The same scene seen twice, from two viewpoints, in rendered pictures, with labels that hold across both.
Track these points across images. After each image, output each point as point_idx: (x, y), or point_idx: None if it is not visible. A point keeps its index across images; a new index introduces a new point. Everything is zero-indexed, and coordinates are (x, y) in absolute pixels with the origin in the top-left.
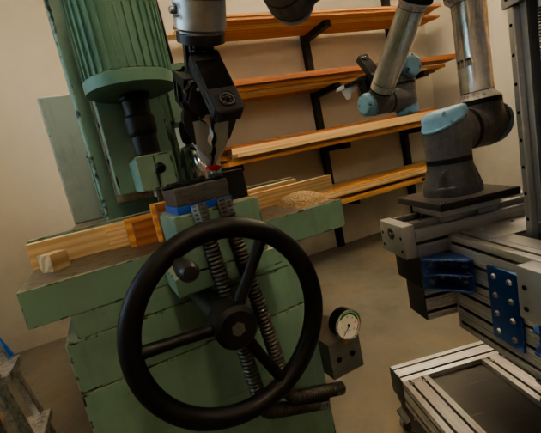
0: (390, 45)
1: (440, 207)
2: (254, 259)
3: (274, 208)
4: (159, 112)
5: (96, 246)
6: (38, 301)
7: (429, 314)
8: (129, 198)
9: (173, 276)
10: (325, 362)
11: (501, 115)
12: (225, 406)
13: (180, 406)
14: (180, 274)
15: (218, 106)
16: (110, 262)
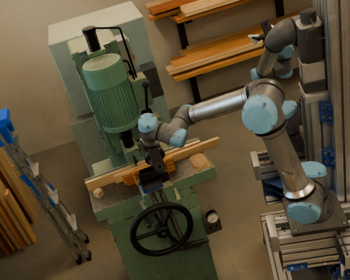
0: (263, 59)
1: (271, 162)
2: (169, 214)
3: (186, 162)
4: None
5: (110, 180)
6: (100, 214)
7: (267, 203)
8: None
9: (143, 209)
10: (205, 227)
11: None
12: (160, 250)
13: (147, 251)
14: (146, 226)
15: (156, 170)
16: (120, 198)
